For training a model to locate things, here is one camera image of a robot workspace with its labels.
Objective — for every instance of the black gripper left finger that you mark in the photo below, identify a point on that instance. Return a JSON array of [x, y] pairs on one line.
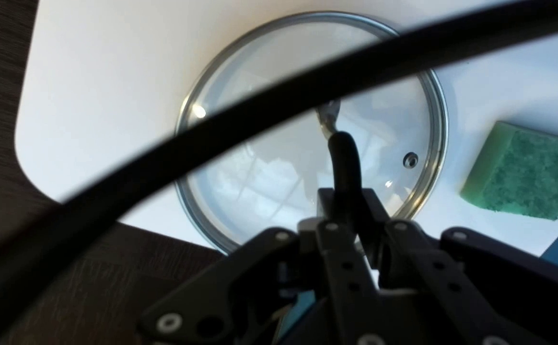
[[329, 268]]

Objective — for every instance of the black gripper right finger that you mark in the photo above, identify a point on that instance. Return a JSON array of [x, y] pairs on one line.
[[432, 280]]

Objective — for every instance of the green sponge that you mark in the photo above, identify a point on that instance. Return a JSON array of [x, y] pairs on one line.
[[528, 174]]

